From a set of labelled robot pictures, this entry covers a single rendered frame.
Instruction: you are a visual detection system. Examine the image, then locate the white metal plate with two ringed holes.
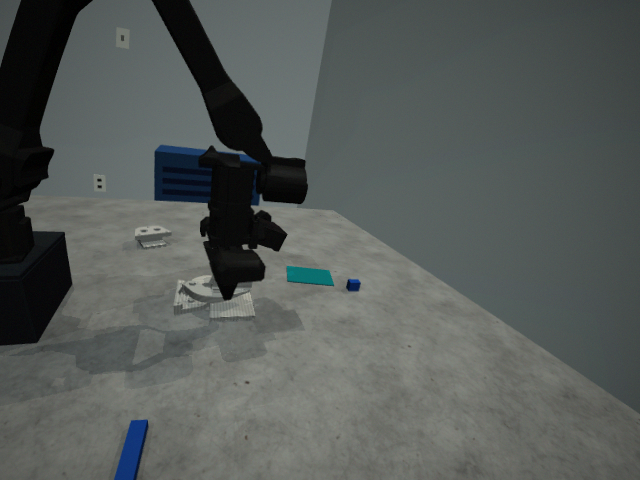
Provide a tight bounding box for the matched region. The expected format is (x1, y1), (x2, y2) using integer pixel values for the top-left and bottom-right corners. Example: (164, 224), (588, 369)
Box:
(135, 226), (172, 240)

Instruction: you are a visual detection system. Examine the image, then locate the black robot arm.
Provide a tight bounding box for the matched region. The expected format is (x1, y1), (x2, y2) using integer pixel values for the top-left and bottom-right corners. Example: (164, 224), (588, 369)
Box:
(0, 0), (308, 265)

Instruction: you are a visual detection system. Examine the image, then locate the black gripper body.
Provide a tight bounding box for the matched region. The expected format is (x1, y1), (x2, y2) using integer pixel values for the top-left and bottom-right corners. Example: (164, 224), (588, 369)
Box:
(200, 198), (265, 284)

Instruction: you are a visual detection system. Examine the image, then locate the small blue cube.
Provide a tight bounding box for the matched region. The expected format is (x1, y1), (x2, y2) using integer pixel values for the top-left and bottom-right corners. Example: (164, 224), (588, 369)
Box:
(346, 279), (361, 291)

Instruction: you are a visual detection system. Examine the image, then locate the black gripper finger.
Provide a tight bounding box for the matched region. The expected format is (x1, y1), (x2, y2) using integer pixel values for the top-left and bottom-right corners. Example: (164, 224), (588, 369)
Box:
(209, 262), (237, 301)
(203, 241), (219, 263)

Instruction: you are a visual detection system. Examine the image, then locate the blue flat bar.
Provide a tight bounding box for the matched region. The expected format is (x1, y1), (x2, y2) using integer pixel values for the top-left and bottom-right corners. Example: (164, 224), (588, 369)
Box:
(114, 419), (148, 480)

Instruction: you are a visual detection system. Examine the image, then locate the teal flat rectangular plate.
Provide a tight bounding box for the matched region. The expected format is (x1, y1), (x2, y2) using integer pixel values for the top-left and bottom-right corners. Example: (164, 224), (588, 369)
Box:
(287, 266), (334, 286)

